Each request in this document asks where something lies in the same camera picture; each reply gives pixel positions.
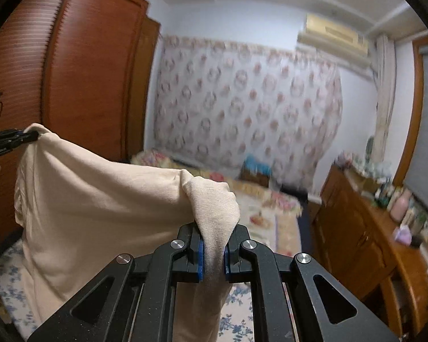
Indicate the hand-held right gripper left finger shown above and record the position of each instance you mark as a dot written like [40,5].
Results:
[199,262]

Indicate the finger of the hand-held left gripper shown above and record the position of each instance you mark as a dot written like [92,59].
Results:
[14,139]

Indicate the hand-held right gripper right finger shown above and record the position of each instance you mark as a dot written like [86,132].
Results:
[228,262]

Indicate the beige printed t-shirt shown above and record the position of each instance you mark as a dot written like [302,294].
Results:
[92,213]

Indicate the blue floral bed sheet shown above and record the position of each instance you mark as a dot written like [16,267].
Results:
[235,313]

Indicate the cardboard box with blue filling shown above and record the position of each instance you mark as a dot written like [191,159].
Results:
[255,172]

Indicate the brown louvered wooden wardrobe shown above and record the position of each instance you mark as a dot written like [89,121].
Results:
[85,60]

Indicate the wooden sideboard cabinet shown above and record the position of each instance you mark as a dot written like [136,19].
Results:
[356,235]

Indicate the sheer curtain with circles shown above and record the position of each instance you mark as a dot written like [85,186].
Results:
[249,107]

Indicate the purple tissue pack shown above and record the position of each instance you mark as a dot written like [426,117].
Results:
[403,235]

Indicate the pink bottle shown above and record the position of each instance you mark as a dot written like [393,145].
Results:
[400,205]

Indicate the small white fan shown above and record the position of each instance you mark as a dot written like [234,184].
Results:
[370,146]

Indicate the beige tied drape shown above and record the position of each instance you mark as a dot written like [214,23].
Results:
[384,89]

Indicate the beige wall air conditioner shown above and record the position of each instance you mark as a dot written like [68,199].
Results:
[335,39]

